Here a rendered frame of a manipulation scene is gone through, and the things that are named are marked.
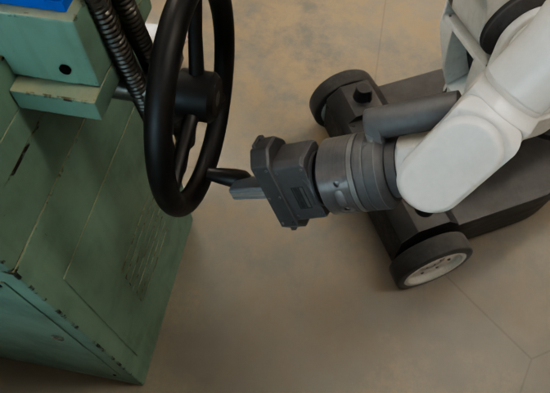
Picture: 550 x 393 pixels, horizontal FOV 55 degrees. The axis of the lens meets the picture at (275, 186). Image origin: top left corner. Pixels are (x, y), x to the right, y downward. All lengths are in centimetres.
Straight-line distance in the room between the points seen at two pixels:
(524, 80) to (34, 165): 53
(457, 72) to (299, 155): 77
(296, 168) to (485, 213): 84
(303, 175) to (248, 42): 130
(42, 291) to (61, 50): 34
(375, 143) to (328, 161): 5
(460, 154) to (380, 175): 9
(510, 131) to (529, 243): 109
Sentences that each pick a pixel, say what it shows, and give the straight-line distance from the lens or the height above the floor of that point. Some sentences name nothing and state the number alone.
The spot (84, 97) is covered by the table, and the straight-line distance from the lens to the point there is 59.
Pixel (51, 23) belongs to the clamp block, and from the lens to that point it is 54.
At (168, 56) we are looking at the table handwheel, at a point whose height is 94.
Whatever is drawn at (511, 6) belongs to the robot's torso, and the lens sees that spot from 103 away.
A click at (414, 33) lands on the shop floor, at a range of 194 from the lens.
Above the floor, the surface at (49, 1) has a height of 97.
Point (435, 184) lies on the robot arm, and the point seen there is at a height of 87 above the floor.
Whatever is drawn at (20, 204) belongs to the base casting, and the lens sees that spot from 67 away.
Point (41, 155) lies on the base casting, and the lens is 70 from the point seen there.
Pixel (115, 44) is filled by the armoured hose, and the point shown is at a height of 90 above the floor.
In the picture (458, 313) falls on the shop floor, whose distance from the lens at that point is 143.
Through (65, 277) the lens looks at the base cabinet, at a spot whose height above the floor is 59.
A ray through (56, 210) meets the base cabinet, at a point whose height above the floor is 68.
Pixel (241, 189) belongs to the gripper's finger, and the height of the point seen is 73.
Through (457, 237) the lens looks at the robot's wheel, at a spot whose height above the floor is 19.
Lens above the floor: 129
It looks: 60 degrees down
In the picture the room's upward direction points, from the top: straight up
